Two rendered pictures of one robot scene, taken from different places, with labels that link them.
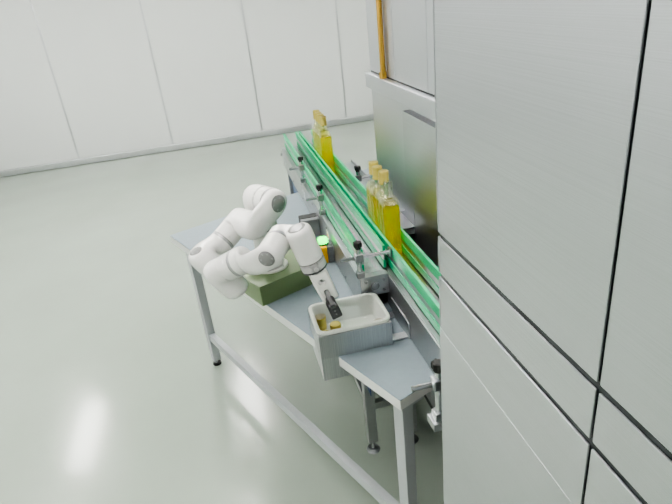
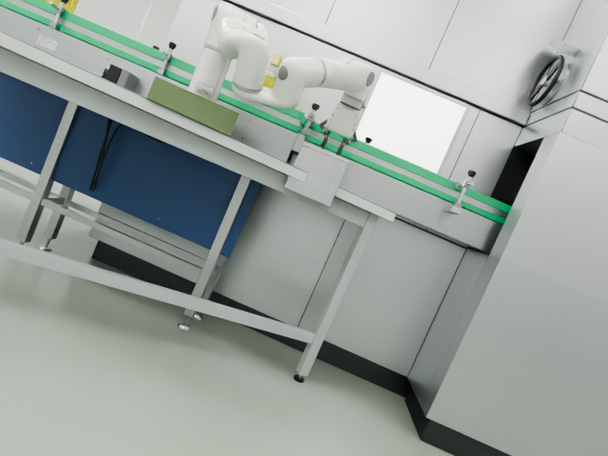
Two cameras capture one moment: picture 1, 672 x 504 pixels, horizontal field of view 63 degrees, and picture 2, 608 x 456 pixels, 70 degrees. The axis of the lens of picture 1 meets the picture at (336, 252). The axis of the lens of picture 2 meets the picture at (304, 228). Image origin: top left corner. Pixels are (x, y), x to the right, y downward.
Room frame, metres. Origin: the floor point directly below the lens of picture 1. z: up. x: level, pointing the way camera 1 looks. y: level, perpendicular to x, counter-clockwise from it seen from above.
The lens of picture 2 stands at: (1.06, 1.53, 0.67)
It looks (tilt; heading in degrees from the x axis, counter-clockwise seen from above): 4 degrees down; 282
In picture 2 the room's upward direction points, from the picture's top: 23 degrees clockwise
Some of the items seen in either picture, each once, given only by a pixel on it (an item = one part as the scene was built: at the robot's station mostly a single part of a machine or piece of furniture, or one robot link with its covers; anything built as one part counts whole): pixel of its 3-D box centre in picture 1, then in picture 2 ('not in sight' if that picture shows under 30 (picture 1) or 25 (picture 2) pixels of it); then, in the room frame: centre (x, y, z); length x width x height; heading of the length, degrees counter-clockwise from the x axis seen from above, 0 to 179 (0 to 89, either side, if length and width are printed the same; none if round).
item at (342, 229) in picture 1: (311, 182); (96, 34); (2.44, 0.08, 0.93); 1.75 x 0.01 x 0.08; 10
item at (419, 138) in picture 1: (462, 197); (359, 102); (1.46, -0.37, 1.15); 0.90 x 0.03 x 0.34; 10
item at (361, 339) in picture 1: (358, 324); (320, 168); (1.42, -0.04, 0.79); 0.27 x 0.17 x 0.08; 100
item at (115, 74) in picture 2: (309, 225); (120, 80); (2.24, 0.10, 0.79); 0.08 x 0.08 x 0.08; 10
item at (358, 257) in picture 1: (366, 258); (310, 120); (1.55, -0.09, 0.95); 0.17 x 0.03 x 0.12; 100
